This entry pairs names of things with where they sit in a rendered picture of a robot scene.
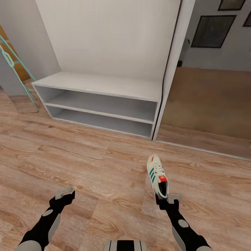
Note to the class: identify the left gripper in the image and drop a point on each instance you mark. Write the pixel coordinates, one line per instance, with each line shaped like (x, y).
(65, 200)

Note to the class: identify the standing mirror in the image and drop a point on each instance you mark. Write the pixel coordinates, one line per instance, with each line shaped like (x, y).
(12, 84)

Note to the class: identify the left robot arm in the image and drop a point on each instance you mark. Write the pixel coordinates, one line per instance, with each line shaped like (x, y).
(41, 234)

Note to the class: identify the gym shoe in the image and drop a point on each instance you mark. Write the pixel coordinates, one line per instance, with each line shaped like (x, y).
(159, 180)

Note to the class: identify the door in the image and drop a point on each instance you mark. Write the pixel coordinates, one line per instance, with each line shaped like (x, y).
(21, 72)

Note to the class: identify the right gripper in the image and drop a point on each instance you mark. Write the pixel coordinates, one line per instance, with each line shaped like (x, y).
(164, 204)

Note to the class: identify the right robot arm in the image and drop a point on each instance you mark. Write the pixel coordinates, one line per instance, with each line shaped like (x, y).
(185, 236)

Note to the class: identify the robot trunk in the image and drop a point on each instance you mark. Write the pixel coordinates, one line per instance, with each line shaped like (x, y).
(125, 245)

